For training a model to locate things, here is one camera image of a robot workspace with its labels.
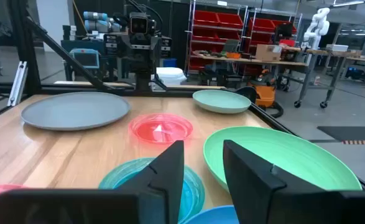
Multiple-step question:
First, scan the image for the red storage bin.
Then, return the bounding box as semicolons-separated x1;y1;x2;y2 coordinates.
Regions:
192;28;218;43
248;17;276;33
193;10;219;26
216;12;244;29

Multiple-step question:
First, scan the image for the small red transparent plate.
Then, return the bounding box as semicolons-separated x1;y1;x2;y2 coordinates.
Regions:
128;113;194;145

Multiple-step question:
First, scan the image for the blue plastic plate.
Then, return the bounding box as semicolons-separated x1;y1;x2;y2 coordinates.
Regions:
182;205;239;224

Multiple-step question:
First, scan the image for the light blue teach pendant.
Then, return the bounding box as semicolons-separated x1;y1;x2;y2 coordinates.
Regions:
69;48;101;70

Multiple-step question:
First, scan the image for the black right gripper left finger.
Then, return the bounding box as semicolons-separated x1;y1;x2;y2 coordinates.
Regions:
116;139;185;224

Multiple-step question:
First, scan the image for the silver aluminium extrusion bar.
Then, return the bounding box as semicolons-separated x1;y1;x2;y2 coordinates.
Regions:
7;60;29;107

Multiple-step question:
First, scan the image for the orange shop vacuum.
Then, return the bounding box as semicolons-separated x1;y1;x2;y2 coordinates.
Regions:
247;68;285;118

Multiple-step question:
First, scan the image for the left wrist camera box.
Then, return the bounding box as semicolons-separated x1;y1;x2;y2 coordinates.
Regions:
128;11;149;35

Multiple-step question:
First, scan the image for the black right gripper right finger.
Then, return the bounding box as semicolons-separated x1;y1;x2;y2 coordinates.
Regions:
222;139;341;224

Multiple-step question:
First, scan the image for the large grey plastic plate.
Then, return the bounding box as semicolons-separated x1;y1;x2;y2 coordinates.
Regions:
21;91;131;131

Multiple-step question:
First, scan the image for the teal transparent plastic plate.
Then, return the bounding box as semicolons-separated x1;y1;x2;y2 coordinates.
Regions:
98;157;206;224

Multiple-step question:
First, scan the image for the small mint green plate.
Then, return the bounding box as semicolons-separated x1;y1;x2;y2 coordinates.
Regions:
192;89;252;114

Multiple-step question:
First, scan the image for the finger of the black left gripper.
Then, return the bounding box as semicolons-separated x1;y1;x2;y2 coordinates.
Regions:
143;49;154;74
132;49;143;74

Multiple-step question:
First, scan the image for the brown cardboard box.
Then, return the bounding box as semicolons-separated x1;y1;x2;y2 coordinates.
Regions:
255;44;283;62

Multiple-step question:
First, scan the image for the white flat box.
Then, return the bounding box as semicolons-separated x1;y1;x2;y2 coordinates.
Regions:
326;44;349;52

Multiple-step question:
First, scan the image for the black floor mat striped edge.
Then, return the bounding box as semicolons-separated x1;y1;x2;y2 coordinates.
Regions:
316;125;365;146

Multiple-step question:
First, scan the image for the wooden workbench on wheels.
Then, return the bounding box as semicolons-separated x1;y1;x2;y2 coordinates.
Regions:
191;51;341;109
306;48;365;88

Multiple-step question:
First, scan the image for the white plastic bucket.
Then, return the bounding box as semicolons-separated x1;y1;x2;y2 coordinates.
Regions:
155;67;188;86

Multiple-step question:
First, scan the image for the metal wire shelf rack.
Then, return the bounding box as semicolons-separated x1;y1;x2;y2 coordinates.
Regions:
185;0;249;75
244;7;303;58

